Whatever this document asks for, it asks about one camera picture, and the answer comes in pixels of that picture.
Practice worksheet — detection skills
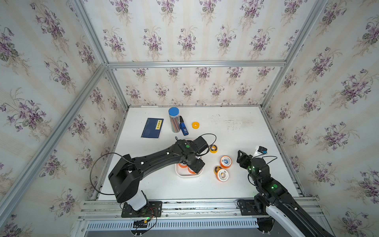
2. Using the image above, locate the white plastic storage box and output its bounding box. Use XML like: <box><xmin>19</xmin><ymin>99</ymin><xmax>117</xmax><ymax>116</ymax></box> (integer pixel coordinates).
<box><xmin>174</xmin><ymin>138</ymin><xmax>204</xmax><ymax>178</ymax></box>

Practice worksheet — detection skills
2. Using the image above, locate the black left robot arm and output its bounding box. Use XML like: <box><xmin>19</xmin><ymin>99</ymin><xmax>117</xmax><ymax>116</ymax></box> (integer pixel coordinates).
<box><xmin>108</xmin><ymin>137</ymin><xmax>209</xmax><ymax>211</ymax></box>

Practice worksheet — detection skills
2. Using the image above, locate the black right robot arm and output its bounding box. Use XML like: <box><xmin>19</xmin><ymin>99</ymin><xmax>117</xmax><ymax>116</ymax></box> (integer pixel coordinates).
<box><xmin>236</xmin><ymin>147</ymin><xmax>332</xmax><ymax>237</ymax></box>

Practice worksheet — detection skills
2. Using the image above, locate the blue-centred orange tape roll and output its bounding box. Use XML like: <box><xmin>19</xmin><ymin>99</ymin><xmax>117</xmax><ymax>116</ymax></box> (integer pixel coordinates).
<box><xmin>220</xmin><ymin>156</ymin><xmax>233</xmax><ymax>169</ymax></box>

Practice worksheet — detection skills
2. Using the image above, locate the small yellow-black tape roll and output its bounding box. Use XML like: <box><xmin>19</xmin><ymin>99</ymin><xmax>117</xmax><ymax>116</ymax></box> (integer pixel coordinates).
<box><xmin>214</xmin><ymin>166</ymin><xmax>222</xmax><ymax>175</ymax></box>
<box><xmin>210</xmin><ymin>145</ymin><xmax>218</xmax><ymax>154</ymax></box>

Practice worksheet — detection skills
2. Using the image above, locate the yellow tape roll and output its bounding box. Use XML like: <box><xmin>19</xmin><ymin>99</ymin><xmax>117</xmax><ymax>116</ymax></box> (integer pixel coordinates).
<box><xmin>192</xmin><ymin>121</ymin><xmax>200</xmax><ymax>129</ymax></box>

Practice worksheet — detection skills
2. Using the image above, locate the blue stapler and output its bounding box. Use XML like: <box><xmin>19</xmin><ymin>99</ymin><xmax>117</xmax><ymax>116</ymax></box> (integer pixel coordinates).
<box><xmin>179</xmin><ymin>116</ymin><xmax>189</xmax><ymax>136</ymax></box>

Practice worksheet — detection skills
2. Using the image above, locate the dark blue book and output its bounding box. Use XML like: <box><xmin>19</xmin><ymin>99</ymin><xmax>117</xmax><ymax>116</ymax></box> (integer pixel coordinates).
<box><xmin>141</xmin><ymin>118</ymin><xmax>164</xmax><ymax>139</ymax></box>

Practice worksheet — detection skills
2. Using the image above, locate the blue-lidded pencil tube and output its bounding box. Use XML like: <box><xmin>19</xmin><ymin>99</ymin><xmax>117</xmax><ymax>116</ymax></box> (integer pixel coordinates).
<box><xmin>168</xmin><ymin>107</ymin><xmax>181</xmax><ymax>133</ymax></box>

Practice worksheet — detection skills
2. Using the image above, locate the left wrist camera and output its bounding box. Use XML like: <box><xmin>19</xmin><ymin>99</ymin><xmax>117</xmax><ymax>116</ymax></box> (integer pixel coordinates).
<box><xmin>192</xmin><ymin>136</ymin><xmax>209</xmax><ymax>154</ymax></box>

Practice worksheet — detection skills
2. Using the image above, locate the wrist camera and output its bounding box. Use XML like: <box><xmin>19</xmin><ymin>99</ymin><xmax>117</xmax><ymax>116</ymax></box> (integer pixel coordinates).
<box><xmin>192</xmin><ymin>136</ymin><xmax>209</xmax><ymax>154</ymax></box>
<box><xmin>256</xmin><ymin>146</ymin><xmax>267</xmax><ymax>156</ymax></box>

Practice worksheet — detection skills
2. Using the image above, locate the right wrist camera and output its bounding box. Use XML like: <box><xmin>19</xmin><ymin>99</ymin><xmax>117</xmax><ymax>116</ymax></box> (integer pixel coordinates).
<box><xmin>256</xmin><ymin>146</ymin><xmax>267</xmax><ymax>156</ymax></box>

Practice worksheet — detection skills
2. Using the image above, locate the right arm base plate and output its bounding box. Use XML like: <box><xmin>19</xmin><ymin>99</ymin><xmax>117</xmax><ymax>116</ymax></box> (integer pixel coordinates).
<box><xmin>237</xmin><ymin>198</ymin><xmax>267</xmax><ymax>216</ymax></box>

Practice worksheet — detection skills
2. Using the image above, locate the aluminium front rail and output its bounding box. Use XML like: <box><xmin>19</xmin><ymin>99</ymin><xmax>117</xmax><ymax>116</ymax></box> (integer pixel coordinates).
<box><xmin>76</xmin><ymin>197</ymin><xmax>323</xmax><ymax>221</ymax></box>

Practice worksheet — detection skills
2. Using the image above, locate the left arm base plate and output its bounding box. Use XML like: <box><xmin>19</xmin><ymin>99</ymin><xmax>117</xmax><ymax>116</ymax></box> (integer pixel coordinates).
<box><xmin>121</xmin><ymin>201</ymin><xmax>163</xmax><ymax>218</ymax></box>

